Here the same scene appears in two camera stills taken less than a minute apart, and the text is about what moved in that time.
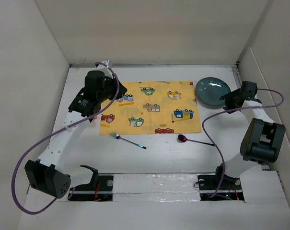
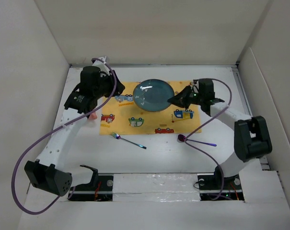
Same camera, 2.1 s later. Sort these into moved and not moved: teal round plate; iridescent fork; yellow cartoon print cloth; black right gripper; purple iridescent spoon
Moved: black right gripper; teal round plate
Not moved: yellow cartoon print cloth; purple iridescent spoon; iridescent fork
